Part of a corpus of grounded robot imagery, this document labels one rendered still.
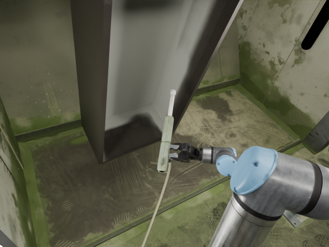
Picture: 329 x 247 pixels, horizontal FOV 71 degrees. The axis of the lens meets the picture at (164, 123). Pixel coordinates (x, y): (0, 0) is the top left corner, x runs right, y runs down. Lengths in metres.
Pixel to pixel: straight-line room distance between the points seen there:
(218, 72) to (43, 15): 2.00
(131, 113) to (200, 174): 0.84
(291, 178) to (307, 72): 2.33
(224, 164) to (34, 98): 1.76
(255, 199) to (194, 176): 1.63
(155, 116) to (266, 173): 1.47
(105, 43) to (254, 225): 0.68
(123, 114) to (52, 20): 1.03
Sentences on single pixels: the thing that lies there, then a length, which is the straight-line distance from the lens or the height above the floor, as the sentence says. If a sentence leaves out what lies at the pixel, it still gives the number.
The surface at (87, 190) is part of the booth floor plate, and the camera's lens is 2.03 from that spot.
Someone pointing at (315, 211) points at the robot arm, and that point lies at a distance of 0.58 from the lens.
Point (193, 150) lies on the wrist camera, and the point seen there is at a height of 0.91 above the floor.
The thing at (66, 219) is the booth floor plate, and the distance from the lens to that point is 1.96.
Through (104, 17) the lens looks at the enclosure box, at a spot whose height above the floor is 1.52.
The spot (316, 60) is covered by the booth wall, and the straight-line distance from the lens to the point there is 2.76.
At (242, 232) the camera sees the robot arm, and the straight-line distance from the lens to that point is 0.61.
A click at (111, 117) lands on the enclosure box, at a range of 1.83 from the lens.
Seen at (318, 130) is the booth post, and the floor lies 0.27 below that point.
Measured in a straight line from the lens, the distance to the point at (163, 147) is 1.19.
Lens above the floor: 1.81
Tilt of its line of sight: 45 degrees down
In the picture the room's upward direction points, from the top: 11 degrees clockwise
